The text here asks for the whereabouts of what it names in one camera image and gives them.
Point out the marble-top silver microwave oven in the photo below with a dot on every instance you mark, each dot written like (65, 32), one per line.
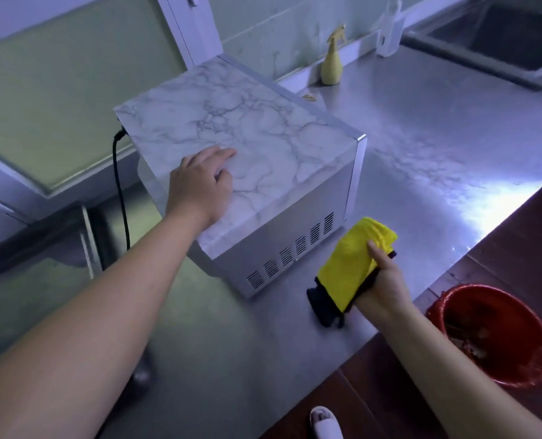
(271, 137)

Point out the white shoe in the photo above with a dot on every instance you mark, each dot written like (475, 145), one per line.
(325, 425)

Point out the stainless steel sink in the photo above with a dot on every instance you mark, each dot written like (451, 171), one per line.
(494, 36)

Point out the person's right hand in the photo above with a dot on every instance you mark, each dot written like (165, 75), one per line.
(387, 290)

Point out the person's left thumb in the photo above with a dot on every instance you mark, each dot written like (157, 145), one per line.
(225, 180)

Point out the person's left middle finger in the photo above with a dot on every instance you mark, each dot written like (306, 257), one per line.
(204, 151)

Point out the person's right forearm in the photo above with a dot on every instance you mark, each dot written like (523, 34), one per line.
(444, 384)

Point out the yellow spray bottle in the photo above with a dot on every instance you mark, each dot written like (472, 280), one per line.
(331, 66)

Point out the red plastic bucket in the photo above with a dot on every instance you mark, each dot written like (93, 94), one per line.
(504, 333)

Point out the white-framed window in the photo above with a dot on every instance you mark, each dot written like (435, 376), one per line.
(69, 86)

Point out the yellow and black cleaning cloth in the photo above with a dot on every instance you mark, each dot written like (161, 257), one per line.
(351, 265)

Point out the person's left forearm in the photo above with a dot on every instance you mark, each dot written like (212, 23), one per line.
(83, 342)

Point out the small gold object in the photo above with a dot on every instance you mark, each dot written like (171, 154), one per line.
(310, 97)

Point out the person's right thumb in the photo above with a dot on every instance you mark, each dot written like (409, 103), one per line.
(378, 255)

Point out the person's left hand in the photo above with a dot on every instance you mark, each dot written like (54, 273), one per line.
(197, 191)

